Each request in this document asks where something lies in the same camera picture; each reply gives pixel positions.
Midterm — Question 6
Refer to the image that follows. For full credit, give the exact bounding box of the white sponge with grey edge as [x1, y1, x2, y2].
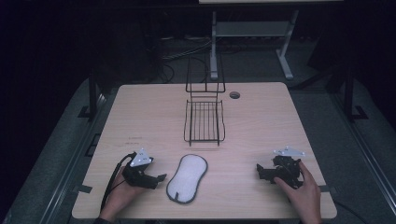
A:
[165, 153, 209, 205]

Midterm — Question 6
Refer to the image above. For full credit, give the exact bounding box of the grey metal stand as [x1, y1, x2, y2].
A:
[209, 8, 300, 81]

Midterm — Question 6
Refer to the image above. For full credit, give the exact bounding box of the black wire rack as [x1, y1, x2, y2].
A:
[183, 53, 226, 147]

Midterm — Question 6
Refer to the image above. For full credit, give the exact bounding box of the bundle of floor cables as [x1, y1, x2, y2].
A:
[157, 34, 216, 83]

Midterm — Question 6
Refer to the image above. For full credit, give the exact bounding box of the black cable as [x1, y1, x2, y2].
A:
[100, 152, 137, 213]
[332, 199, 372, 224]

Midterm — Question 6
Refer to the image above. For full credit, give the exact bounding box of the black metal stand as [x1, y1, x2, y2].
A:
[78, 69, 104, 120]
[340, 66, 369, 123]

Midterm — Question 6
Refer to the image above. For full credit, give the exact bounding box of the person's right hand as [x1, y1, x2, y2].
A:
[273, 161, 323, 224]

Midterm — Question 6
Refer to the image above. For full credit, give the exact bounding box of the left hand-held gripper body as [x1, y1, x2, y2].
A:
[121, 147, 159, 190]

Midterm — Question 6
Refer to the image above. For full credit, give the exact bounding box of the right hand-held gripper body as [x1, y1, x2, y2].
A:
[261, 146, 306, 189]

